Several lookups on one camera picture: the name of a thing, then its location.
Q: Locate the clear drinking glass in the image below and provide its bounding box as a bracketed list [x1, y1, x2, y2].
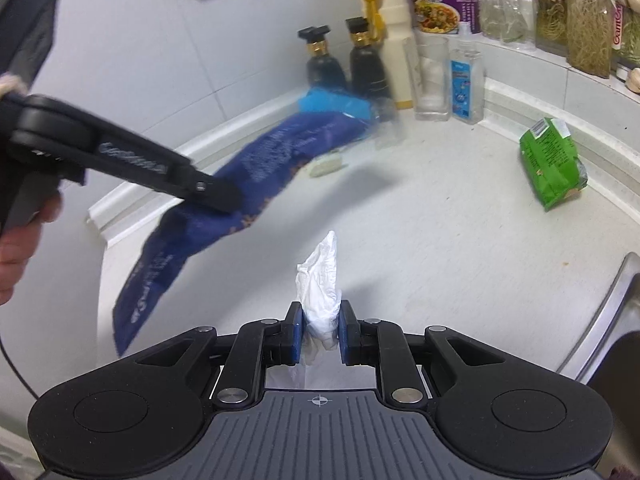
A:
[415, 35, 451, 122]

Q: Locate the white tissue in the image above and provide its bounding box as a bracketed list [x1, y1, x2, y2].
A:
[295, 230, 346, 368]

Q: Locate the glass jar with printed label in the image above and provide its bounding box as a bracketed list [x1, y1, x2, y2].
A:
[611, 0, 640, 58]

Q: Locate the person's left hand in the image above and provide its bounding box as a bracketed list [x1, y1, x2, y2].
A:
[0, 192, 65, 306]

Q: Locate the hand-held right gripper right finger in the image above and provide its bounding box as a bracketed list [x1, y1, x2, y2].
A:
[337, 300, 506, 408]

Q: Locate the pale vegetable stem piece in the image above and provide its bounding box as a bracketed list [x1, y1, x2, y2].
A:
[309, 154, 346, 178]

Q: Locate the black sauce bottle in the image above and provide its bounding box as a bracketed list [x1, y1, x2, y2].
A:
[297, 25, 348, 92]
[345, 16, 392, 101]

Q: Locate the clear bottle with blue label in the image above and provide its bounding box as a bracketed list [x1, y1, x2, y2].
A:
[449, 22, 486, 125]

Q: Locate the black cable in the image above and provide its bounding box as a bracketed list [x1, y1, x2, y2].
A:
[0, 332, 38, 401]

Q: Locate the blue cup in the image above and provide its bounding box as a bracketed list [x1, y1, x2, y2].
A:
[297, 87, 376, 123]

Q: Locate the purple instant noodle cup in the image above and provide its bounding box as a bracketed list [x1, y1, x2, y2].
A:
[402, 0, 483, 36]

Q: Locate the yellow-capped white bottle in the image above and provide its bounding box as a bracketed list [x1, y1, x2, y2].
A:
[356, 0, 418, 111]

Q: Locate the white fleece sleeve cuff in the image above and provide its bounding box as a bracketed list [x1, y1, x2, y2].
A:
[0, 74, 28, 97]

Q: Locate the green snack packet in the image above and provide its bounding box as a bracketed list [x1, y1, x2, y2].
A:
[518, 116, 590, 212]

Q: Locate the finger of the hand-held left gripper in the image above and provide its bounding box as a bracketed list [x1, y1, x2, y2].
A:
[172, 162, 247, 217]

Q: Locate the glass jar of sprouting garlic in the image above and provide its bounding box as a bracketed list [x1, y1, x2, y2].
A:
[565, 0, 615, 80]
[535, 0, 571, 56]
[480, 0, 538, 51]

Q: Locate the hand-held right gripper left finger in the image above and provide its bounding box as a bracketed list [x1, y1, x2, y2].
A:
[135, 302, 306, 408]

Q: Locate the dark blue packet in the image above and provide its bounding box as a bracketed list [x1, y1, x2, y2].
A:
[111, 110, 373, 358]

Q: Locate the steel sink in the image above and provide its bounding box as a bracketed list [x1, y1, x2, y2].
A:
[555, 252, 640, 386]

